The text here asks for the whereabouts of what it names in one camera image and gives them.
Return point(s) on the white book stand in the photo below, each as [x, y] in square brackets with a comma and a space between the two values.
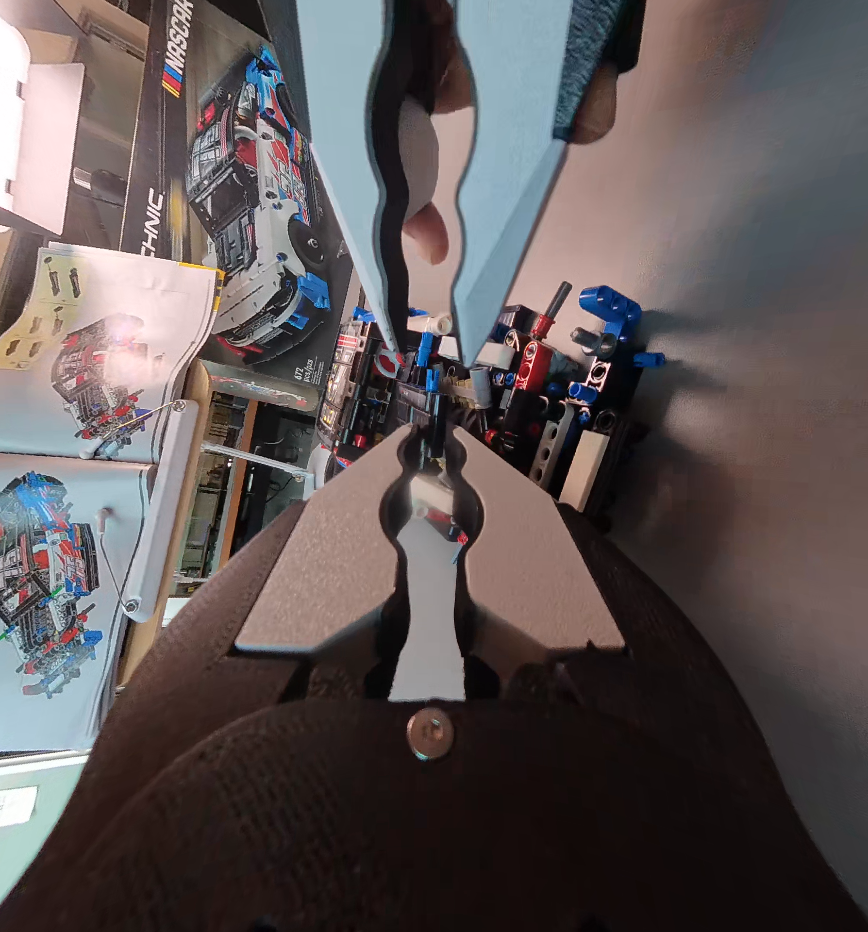
[164, 473]

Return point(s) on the person's right hand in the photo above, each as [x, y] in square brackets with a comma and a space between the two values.
[427, 233]

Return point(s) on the grey desk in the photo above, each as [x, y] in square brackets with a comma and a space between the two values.
[769, 364]

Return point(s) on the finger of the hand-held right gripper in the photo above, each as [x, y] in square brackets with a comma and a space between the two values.
[514, 109]
[339, 109]

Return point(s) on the partly built toy brick car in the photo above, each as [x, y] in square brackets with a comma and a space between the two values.
[536, 364]

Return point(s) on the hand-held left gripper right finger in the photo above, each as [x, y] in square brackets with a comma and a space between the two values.
[543, 582]

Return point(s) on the white printed label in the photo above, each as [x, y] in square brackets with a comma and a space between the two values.
[4, 808]

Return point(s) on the black Lego beam subassembly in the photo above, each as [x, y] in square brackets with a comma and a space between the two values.
[430, 429]

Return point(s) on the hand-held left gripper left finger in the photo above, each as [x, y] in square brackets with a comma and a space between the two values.
[325, 582]

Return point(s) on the toy car building manual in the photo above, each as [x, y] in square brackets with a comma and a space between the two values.
[41, 546]

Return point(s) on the studio light panel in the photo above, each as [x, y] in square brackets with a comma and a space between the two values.
[11, 131]

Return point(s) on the black toy car set box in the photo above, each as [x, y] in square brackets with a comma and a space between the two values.
[223, 182]

